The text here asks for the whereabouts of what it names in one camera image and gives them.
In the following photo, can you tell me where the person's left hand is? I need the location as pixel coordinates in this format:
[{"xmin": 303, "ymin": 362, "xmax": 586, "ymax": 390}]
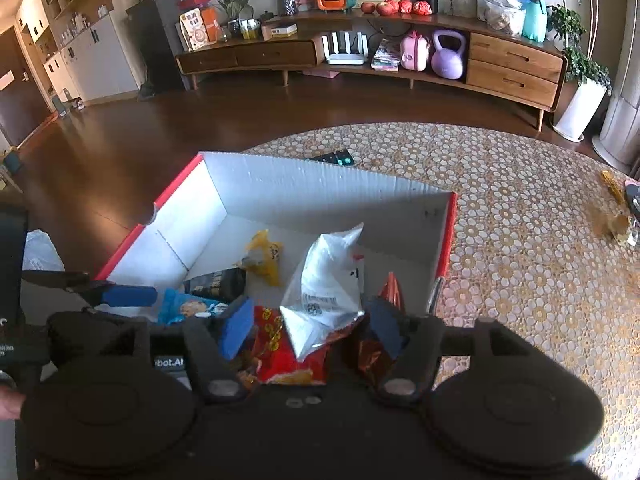
[{"xmin": 0, "ymin": 389, "xmax": 26, "ymax": 421}]

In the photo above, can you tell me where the silver snack packet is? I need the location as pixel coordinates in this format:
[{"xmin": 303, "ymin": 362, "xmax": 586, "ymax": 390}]
[{"xmin": 280, "ymin": 223, "xmax": 368, "ymax": 361}]

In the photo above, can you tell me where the white wall cupboard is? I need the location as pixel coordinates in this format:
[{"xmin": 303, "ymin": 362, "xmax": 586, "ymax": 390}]
[{"xmin": 15, "ymin": 0, "xmax": 141, "ymax": 106}]

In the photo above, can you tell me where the green plant dark pot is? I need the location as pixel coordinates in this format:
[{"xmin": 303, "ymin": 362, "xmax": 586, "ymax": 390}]
[{"xmin": 215, "ymin": 0, "xmax": 253, "ymax": 38}]

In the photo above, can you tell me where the small gold packet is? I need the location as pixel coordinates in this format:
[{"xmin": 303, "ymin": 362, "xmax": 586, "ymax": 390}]
[{"xmin": 600, "ymin": 170, "xmax": 628, "ymax": 206}]

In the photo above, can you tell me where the pink small case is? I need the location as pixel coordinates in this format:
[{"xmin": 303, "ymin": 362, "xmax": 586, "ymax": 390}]
[{"xmin": 400, "ymin": 30, "xmax": 431, "ymax": 72}]

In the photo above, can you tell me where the white standing air conditioner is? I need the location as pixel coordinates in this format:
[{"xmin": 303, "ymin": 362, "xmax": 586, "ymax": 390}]
[{"xmin": 597, "ymin": 0, "xmax": 640, "ymax": 168}]

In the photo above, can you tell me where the stack of magazines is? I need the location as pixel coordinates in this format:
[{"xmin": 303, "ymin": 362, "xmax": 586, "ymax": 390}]
[{"xmin": 371, "ymin": 39, "xmax": 401, "ymax": 72}]

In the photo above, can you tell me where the potted plant white pot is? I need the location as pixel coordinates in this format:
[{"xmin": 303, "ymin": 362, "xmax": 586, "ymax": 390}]
[{"xmin": 530, "ymin": 0, "xmax": 613, "ymax": 142}]

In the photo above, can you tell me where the purple kettlebell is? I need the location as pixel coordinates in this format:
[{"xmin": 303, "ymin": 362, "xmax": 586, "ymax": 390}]
[{"xmin": 431, "ymin": 29, "xmax": 467, "ymax": 80}]

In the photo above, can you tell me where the large red snack bag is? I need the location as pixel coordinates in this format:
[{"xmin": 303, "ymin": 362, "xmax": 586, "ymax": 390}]
[{"xmin": 235, "ymin": 305, "xmax": 328, "ymax": 391}]

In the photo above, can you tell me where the dark tall cabinet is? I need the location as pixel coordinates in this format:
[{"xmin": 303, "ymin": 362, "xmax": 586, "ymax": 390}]
[{"xmin": 127, "ymin": 0, "xmax": 186, "ymax": 91}]

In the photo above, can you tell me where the brown door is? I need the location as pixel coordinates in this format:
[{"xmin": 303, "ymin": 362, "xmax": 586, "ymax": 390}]
[{"xmin": 0, "ymin": 25, "xmax": 56, "ymax": 146}]

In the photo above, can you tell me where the black snack packet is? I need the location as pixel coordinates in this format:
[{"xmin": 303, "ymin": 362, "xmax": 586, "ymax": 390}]
[{"xmin": 184, "ymin": 267, "xmax": 248, "ymax": 303}]

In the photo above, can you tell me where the dark red snack packet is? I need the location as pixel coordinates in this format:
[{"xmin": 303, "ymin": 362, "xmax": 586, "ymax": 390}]
[{"xmin": 357, "ymin": 272, "xmax": 406, "ymax": 386}]

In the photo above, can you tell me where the printed snack box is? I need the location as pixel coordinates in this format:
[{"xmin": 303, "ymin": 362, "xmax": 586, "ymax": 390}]
[{"xmin": 180, "ymin": 7, "xmax": 208, "ymax": 51}]

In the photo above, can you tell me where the blue snack packet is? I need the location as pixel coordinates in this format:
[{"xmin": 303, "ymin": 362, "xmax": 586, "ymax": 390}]
[{"xmin": 157, "ymin": 288, "xmax": 231, "ymax": 326}]

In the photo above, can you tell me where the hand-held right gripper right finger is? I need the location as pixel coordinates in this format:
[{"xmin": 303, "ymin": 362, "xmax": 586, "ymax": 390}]
[{"xmin": 366, "ymin": 296, "xmax": 526, "ymax": 406}]

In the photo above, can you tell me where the white router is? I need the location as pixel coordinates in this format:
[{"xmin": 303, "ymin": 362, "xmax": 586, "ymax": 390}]
[{"xmin": 320, "ymin": 31, "xmax": 368, "ymax": 66}]

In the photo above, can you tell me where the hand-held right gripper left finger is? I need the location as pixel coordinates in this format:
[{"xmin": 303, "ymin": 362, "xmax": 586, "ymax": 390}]
[{"xmin": 107, "ymin": 296, "xmax": 257, "ymax": 405}]

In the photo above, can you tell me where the clear plastic bag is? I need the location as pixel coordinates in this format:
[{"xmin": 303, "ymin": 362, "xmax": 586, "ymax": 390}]
[{"xmin": 482, "ymin": 0, "xmax": 526, "ymax": 33}]

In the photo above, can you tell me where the white plastic bag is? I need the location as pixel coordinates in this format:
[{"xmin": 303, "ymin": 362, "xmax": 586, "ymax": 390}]
[{"xmin": 22, "ymin": 230, "xmax": 65, "ymax": 273}]

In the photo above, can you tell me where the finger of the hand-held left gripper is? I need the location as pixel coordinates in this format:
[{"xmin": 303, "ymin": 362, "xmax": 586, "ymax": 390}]
[{"xmin": 22, "ymin": 270, "xmax": 159, "ymax": 308}]

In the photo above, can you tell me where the flat white box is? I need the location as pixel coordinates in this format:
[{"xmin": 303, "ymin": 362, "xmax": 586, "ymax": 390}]
[{"xmin": 261, "ymin": 22, "xmax": 299, "ymax": 41}]

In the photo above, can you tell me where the wooden TV cabinet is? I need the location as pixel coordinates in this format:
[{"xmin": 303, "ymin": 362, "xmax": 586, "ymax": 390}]
[{"xmin": 175, "ymin": 12, "xmax": 568, "ymax": 131}]

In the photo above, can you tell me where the red cardboard box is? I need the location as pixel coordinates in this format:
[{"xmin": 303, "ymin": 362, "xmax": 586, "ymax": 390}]
[{"xmin": 95, "ymin": 151, "xmax": 458, "ymax": 321}]

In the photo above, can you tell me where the yellow snack packet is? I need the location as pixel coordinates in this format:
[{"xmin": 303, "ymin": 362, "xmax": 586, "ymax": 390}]
[{"xmin": 245, "ymin": 230, "xmax": 283, "ymax": 287}]

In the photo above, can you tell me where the teal spray bottle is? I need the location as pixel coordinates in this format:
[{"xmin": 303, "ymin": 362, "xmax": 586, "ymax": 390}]
[{"xmin": 521, "ymin": 0, "xmax": 549, "ymax": 42}]

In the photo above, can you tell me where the black remote control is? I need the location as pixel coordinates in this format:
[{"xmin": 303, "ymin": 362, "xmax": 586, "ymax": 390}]
[{"xmin": 310, "ymin": 149, "xmax": 356, "ymax": 167}]

